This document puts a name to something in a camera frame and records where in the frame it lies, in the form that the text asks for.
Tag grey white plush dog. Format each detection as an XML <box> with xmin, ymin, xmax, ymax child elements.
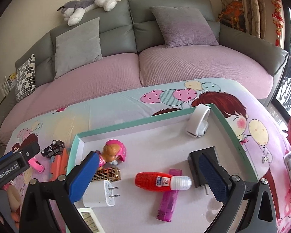
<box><xmin>57</xmin><ymin>0</ymin><xmax>117</xmax><ymax>26</ymax></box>

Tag white power adapter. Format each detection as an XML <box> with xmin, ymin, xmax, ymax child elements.
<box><xmin>82</xmin><ymin>180</ymin><xmax>120</xmax><ymax>208</ymax></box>

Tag coral orange case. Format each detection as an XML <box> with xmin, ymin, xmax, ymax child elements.
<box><xmin>50</xmin><ymin>148</ymin><xmax>69</xmax><ymax>181</ymax></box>

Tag orange red wall decoration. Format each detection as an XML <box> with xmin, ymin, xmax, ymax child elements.
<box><xmin>218</xmin><ymin>0</ymin><xmax>246</xmax><ymax>32</ymax></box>

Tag black power adapter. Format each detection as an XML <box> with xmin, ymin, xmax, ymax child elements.
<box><xmin>187</xmin><ymin>146</ymin><xmax>219</xmax><ymax>189</ymax></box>

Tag black white patterned cushion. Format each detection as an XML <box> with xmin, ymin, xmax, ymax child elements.
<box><xmin>15</xmin><ymin>54</ymin><xmax>36</xmax><ymax>102</ymax></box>

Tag white smartwatch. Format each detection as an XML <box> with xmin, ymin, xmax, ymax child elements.
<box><xmin>185</xmin><ymin>104</ymin><xmax>211</xmax><ymax>138</ymax></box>

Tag books on side shelf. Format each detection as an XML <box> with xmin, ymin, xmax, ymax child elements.
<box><xmin>0</xmin><ymin>73</ymin><xmax>17</xmax><ymax>96</ymax></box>

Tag purple grey cushion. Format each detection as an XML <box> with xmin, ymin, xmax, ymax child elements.
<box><xmin>150</xmin><ymin>6</ymin><xmax>219</xmax><ymax>48</ymax></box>

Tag grey sofa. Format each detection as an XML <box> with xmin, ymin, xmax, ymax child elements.
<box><xmin>0</xmin><ymin>0</ymin><xmax>289</xmax><ymax>136</ymax></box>

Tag black toy car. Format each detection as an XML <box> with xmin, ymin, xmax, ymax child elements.
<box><xmin>40</xmin><ymin>140</ymin><xmax>65</xmax><ymax>158</ymax></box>

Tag cartoon printed bed sheet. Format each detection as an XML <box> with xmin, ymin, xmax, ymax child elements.
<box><xmin>0</xmin><ymin>78</ymin><xmax>291</xmax><ymax>232</ymax></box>

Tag pink translucent lighter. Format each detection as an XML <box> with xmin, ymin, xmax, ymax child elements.
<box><xmin>157</xmin><ymin>169</ymin><xmax>182</xmax><ymax>222</ymax></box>

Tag teal rimmed white tray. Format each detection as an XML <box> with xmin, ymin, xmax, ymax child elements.
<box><xmin>68</xmin><ymin>107</ymin><xmax>258</xmax><ymax>232</ymax></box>

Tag pink sofa seat cover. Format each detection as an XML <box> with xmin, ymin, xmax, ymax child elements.
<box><xmin>0</xmin><ymin>45</ymin><xmax>274</xmax><ymax>143</ymax></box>

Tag brown puppy toy pink helmet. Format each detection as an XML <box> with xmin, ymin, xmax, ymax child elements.
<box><xmin>95</xmin><ymin>139</ymin><xmax>126</xmax><ymax>170</ymax></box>

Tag person's hand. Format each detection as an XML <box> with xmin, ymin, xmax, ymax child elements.
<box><xmin>11</xmin><ymin>211</ymin><xmax>20</xmax><ymax>223</ymax></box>

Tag red glue bottle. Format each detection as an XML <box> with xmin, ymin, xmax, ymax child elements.
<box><xmin>134</xmin><ymin>172</ymin><xmax>192</xmax><ymax>192</ymax></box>

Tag patterned beige curtain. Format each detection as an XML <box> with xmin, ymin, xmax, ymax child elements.
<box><xmin>221</xmin><ymin>0</ymin><xmax>285</xmax><ymax>48</ymax></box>

